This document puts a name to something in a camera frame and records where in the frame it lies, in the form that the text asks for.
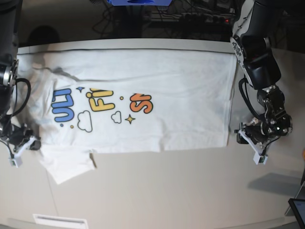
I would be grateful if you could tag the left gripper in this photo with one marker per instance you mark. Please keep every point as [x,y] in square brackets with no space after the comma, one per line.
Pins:
[258,133]

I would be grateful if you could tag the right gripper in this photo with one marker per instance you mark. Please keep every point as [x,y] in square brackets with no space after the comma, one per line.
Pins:
[17,136]

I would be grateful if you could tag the white printed T-shirt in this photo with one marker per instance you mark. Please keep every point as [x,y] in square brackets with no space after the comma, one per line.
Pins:
[133,105]

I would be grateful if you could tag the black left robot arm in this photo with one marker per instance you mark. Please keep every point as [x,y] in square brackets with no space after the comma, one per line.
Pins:
[139,100]

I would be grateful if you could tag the white paper label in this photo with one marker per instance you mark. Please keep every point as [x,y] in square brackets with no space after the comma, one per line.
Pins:
[60,222]

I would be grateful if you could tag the dark tablet screen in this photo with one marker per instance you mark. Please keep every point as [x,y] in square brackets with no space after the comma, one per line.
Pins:
[298,208]

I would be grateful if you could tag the black power strip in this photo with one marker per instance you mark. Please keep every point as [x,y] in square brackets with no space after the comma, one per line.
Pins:
[208,18]

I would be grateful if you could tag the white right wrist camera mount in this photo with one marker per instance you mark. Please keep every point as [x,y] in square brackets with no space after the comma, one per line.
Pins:
[15,156]

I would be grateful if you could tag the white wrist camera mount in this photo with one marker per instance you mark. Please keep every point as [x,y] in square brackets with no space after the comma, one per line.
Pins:
[15,156]
[260,150]

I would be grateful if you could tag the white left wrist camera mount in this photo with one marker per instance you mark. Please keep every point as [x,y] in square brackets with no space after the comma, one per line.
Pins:
[260,150]

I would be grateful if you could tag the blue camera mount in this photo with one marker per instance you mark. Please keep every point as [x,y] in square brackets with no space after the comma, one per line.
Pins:
[140,2]

